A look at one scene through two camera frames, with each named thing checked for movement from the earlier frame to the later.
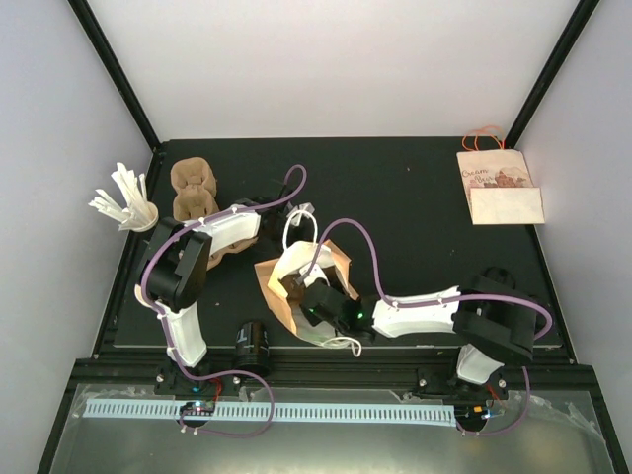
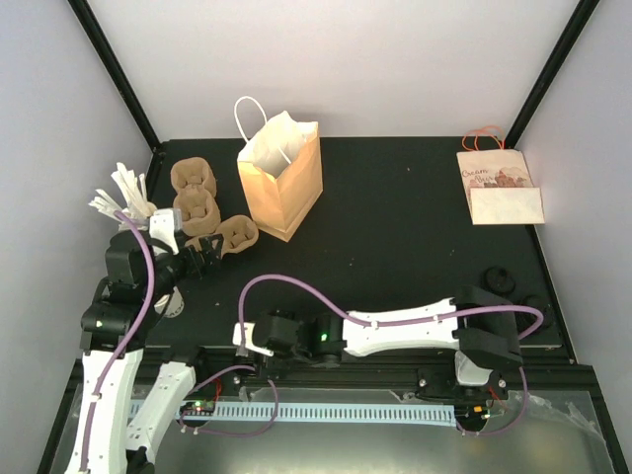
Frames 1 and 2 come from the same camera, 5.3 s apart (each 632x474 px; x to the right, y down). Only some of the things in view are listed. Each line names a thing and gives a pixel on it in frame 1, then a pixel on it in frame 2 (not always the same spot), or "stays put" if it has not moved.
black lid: x=500 y=274 stays put
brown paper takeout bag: x=296 y=270 -> x=278 y=166
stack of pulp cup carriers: x=196 y=186 stays put
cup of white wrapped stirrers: x=138 y=214 stays put
